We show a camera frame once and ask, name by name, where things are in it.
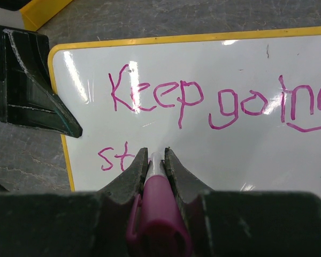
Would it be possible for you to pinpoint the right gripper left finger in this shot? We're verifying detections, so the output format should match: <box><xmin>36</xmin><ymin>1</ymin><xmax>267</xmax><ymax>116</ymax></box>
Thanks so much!
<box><xmin>0</xmin><ymin>148</ymin><xmax>148</xmax><ymax>256</ymax></box>

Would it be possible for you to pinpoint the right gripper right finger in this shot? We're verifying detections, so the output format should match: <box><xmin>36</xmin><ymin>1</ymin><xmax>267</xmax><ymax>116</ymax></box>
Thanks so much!
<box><xmin>165</xmin><ymin>148</ymin><xmax>321</xmax><ymax>256</ymax></box>

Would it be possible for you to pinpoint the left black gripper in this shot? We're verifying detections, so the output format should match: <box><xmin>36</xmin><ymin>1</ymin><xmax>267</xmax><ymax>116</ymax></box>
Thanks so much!
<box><xmin>0</xmin><ymin>26</ymin><xmax>82</xmax><ymax>138</ymax></box>

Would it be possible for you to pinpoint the pink capped whiteboard marker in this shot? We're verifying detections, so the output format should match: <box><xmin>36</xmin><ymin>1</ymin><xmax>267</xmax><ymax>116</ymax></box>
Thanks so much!
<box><xmin>126</xmin><ymin>152</ymin><xmax>192</xmax><ymax>256</ymax></box>

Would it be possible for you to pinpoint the wood framed whiteboard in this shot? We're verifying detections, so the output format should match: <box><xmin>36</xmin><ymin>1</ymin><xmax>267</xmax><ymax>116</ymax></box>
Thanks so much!
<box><xmin>48</xmin><ymin>27</ymin><xmax>321</xmax><ymax>197</ymax></box>

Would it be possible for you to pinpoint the yellow plastic tray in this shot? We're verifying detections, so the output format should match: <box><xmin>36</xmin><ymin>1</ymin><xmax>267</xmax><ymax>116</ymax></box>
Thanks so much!
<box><xmin>19</xmin><ymin>0</ymin><xmax>73</xmax><ymax>32</ymax></box>

